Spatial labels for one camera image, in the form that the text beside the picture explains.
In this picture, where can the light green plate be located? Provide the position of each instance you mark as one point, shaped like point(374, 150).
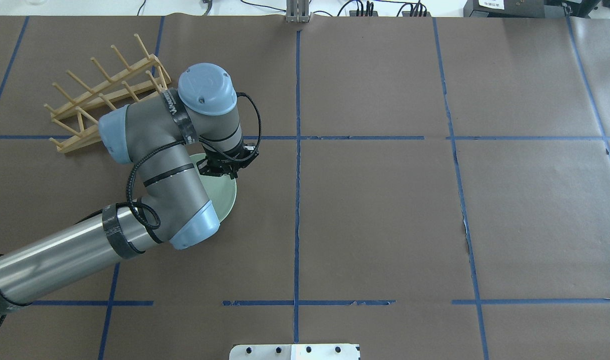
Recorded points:
point(222, 192)

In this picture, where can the grey aluminium post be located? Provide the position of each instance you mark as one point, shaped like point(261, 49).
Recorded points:
point(298, 11)

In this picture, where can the white mount base plate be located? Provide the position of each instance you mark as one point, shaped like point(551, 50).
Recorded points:
point(297, 351)

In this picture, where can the wooden plate rack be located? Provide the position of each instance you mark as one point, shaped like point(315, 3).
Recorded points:
point(136, 82)

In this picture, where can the black box with label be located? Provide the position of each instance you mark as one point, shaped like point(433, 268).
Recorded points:
point(505, 9)

